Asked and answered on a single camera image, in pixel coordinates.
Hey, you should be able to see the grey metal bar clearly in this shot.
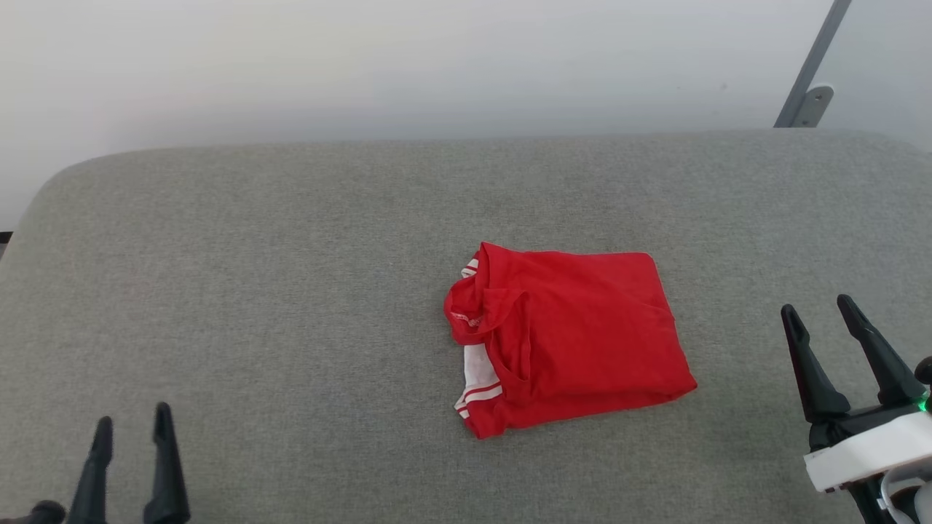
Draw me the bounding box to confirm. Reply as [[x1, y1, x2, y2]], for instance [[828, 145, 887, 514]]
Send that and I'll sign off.
[[773, 0, 853, 129]]

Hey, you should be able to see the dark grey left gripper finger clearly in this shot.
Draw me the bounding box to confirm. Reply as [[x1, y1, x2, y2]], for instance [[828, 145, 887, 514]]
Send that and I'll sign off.
[[68, 416, 114, 524], [143, 402, 191, 524]]

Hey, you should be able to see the red and white shirt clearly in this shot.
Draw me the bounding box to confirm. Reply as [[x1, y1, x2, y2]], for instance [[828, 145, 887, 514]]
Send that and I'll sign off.
[[443, 242, 698, 440]]

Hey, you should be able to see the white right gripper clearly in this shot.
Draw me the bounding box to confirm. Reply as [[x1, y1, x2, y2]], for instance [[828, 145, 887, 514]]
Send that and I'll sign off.
[[781, 294, 932, 493]]

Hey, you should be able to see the grey fabric sofa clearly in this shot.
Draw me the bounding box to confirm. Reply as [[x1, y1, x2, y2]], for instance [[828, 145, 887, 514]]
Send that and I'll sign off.
[[0, 130, 932, 524]]

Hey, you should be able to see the grey metal bracket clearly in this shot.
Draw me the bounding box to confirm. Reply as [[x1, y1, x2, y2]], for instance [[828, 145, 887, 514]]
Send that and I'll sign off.
[[790, 85, 835, 129]]

